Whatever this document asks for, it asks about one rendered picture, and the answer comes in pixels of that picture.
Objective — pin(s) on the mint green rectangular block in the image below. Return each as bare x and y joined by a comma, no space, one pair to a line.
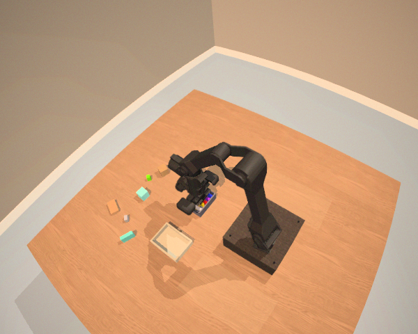
127,237

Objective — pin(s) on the mint green cube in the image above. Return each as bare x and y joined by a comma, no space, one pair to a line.
142,193

